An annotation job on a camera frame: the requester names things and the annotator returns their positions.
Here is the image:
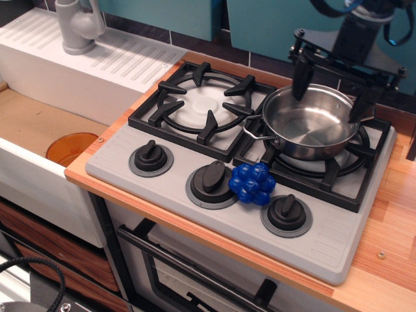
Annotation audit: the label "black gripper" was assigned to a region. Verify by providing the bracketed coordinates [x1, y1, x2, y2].
[289, 29, 408, 124]

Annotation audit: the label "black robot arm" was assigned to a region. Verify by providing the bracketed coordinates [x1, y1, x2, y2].
[289, 1, 415, 122]

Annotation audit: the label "black right burner grate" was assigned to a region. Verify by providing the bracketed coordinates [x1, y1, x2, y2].
[233, 118, 393, 213]

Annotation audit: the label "white toy sink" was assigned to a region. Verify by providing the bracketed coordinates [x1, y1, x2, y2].
[1, 8, 185, 248]

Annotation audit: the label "grey toy faucet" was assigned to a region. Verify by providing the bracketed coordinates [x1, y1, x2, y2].
[55, 0, 106, 55]

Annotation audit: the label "black right stove knob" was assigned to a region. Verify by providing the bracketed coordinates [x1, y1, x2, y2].
[261, 194, 313, 239]

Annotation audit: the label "black left burner grate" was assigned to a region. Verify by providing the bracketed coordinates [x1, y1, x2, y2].
[128, 62, 276, 163]

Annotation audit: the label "black middle stove knob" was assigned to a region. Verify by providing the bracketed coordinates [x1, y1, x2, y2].
[185, 161, 238, 210]

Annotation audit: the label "blue plastic blueberry cluster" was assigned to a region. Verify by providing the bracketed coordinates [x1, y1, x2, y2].
[228, 162, 276, 206]

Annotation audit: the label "black braided cable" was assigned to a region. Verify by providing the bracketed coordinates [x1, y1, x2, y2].
[0, 256, 66, 312]

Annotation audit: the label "orange plastic plate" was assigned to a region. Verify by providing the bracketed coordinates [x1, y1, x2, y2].
[45, 132, 98, 167]

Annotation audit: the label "black burner grate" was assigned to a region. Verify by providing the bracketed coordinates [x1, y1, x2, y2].
[128, 62, 276, 163]
[233, 118, 393, 213]

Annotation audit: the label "black left stove knob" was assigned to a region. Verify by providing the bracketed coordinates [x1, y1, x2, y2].
[129, 140, 174, 178]

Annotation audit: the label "grey toy stove top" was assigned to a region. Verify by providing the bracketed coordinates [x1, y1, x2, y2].
[85, 62, 397, 285]

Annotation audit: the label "oven door with black handle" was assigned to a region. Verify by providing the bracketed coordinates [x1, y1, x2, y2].
[107, 202, 338, 311]

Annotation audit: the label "stainless steel pot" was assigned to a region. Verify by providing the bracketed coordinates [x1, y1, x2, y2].
[242, 84, 372, 161]

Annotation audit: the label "wooden drawer fronts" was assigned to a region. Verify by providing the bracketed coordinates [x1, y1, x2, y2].
[1, 198, 128, 311]

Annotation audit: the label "black stove knob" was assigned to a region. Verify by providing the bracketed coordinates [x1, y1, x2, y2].
[185, 161, 238, 210]
[129, 140, 174, 178]
[261, 194, 313, 239]

